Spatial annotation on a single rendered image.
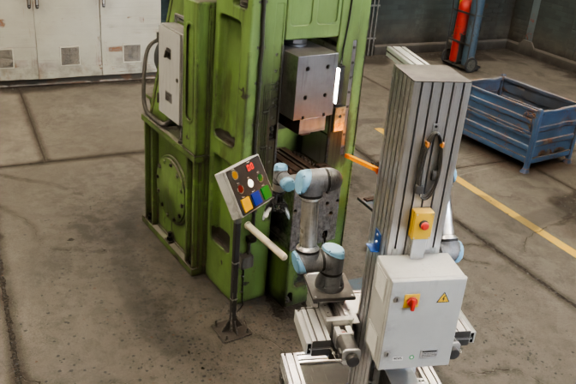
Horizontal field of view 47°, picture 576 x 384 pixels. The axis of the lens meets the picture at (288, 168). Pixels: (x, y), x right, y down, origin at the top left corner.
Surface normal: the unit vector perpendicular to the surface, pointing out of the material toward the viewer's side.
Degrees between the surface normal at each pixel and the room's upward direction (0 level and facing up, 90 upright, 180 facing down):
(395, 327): 90
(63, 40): 90
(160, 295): 0
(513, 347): 0
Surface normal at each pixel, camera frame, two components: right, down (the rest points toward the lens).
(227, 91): -0.83, 0.15
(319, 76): 0.55, 0.38
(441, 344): 0.19, 0.41
